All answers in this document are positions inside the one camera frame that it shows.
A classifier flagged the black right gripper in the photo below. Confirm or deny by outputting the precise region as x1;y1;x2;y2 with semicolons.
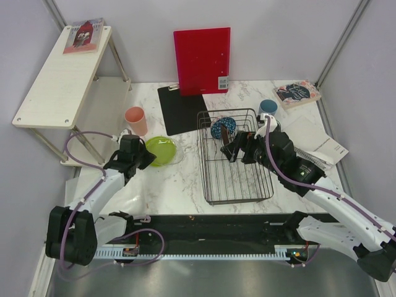
220;130;282;176

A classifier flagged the dark red plate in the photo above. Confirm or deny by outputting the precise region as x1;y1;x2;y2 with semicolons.
220;124;232;146

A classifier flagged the blue patterned bowl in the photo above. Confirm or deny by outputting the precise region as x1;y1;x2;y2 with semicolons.
210;116;236;139

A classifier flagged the green plate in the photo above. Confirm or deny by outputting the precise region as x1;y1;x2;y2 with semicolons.
145;136;178;168

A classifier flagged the black wire dish rack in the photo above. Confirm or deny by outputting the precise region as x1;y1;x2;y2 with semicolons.
197;108;273;205

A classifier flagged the pink plastic cup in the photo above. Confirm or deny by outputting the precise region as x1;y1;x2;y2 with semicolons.
124;106;148;136

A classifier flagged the light blue plastic cup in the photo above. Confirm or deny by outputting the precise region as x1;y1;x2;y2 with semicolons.
259;99;278;116

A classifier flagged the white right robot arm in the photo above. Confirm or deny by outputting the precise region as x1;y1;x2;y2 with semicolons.
220;131;395;282

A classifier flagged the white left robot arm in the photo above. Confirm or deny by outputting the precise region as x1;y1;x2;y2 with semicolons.
45;134;156;266

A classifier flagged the black clipboard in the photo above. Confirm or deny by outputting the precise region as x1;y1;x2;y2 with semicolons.
157;87;211;136

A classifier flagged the white paper booklet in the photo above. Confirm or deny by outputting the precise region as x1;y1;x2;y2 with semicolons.
283;116;349;165

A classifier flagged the floral cover book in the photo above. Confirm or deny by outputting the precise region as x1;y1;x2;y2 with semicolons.
273;80;321;110

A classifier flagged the spiral notebook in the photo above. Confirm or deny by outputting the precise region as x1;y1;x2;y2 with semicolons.
294;147;334;171

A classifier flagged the white wooden shelf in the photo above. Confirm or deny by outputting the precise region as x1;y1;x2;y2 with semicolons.
12;26;132;166

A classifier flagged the red folder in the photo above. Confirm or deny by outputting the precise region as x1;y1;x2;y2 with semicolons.
173;27;231;96

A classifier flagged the red cover book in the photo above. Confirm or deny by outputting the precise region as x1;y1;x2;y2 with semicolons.
63;18;105;54

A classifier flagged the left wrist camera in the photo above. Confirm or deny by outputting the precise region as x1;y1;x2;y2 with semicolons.
111;129;132;144

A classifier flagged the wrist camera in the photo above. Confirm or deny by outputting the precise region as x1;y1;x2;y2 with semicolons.
111;129;132;144
256;113;281;136

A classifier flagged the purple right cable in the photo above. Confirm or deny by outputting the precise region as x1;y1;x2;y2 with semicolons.
264;116;396;269

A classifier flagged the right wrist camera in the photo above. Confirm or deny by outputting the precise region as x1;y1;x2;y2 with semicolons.
256;113;281;136

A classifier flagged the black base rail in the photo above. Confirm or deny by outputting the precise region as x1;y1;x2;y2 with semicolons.
98;211;322;255

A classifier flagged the white cable duct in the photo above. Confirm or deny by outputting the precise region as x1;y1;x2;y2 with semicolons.
93;244;308;261

